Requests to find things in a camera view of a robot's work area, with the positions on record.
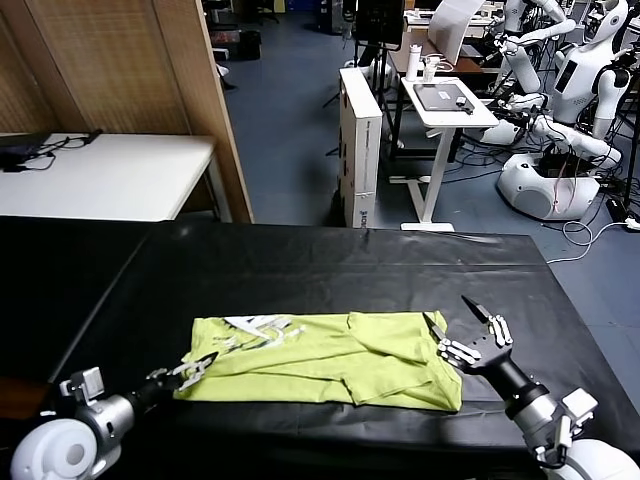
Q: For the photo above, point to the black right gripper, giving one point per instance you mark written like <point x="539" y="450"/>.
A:
<point x="505" y="372"/>

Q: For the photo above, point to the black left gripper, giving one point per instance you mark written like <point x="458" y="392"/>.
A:
<point x="150" y="395"/>

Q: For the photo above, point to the yellow-green T-shirt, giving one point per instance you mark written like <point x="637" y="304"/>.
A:
<point x="325" y="360"/>

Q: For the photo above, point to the black bin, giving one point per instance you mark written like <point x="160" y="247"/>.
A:
<point x="248" y="46"/>

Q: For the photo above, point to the black monitor on stand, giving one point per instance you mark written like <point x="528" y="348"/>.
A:
<point x="378" y="22"/>

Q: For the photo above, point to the white bottle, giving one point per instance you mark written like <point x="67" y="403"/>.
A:
<point x="412" y="63"/>

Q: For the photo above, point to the wooden partition screen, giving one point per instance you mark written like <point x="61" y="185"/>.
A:
<point x="125" y="65"/>

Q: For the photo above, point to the tall white cardboard box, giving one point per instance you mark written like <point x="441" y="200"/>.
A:
<point x="358" y="130"/>

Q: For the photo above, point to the black table cover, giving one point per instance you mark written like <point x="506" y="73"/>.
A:
<point x="350" y="270"/>
<point x="50" y="275"/>

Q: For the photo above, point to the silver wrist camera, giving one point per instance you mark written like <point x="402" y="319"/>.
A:
<point x="92" y="382"/>
<point x="580" y="402"/>

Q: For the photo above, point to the white cup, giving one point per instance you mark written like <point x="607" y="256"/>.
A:
<point x="429" y="71"/>

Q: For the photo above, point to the white curved panel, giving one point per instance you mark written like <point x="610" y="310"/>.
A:
<point x="448" y="31"/>

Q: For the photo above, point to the white table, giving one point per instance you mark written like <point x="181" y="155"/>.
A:
<point x="115" y="175"/>

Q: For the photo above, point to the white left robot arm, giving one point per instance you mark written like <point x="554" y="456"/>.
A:
<point x="65" y="450"/>

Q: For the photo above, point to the black power strip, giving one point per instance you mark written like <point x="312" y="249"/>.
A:
<point x="618" y="208"/>

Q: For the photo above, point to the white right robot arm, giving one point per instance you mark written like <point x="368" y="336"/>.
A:
<point x="540" y="415"/>

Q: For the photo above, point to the grey closed laptop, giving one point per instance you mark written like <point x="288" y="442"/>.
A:
<point x="439" y="96"/>

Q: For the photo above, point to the white standing desk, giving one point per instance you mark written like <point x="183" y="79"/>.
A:
<point x="451" y="118"/>

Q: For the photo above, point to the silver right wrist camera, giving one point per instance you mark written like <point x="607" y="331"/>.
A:
<point x="580" y="402"/>

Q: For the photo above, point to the white wheeled humanoid robot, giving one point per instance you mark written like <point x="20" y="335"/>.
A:
<point x="576" y="86"/>

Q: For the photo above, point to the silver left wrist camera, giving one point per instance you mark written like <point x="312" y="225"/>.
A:
<point x="92" y="382"/>

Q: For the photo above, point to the brown wooden desk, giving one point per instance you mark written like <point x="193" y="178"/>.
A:
<point x="466" y="65"/>

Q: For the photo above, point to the small black device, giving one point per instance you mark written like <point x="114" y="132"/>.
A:
<point x="464" y="106"/>

